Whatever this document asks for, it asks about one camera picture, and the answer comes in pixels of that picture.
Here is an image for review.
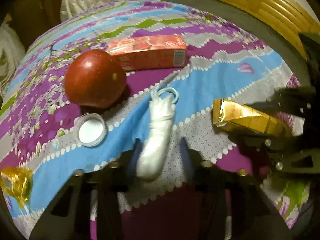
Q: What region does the floral purple striped bedsheet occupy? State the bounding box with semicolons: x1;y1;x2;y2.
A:
1;0;309;239

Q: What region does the striped grey white shirt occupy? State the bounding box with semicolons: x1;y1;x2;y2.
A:
0;23;25;98

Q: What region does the gold foil box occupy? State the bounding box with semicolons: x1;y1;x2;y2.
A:
213;99;292;137

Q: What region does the red carton box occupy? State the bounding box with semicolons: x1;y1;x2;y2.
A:
106;34;187;72

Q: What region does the white plastic bag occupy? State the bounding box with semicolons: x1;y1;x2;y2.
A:
136;87;179;180

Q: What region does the yellow crinkled snack wrapper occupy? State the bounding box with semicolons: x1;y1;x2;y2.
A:
1;167;33;210

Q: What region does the wooden bed headboard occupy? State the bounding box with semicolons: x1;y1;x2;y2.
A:
220;0;319;59

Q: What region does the clear plastic lid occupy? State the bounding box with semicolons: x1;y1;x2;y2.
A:
73;113;107;147

